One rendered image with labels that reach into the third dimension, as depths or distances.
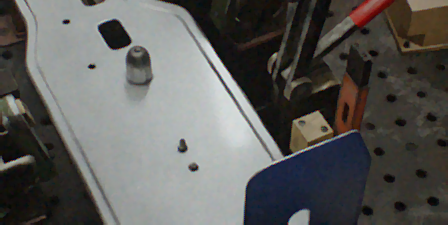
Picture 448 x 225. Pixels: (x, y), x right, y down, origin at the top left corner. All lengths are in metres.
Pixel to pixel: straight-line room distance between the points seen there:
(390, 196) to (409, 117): 0.16
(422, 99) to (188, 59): 0.51
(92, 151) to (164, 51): 0.18
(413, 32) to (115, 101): 0.62
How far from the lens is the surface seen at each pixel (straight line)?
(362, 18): 1.11
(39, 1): 1.31
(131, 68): 1.18
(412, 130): 1.57
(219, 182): 1.11
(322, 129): 1.08
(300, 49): 1.08
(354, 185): 0.81
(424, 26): 1.63
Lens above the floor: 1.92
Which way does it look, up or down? 51 degrees down
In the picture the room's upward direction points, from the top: 2 degrees clockwise
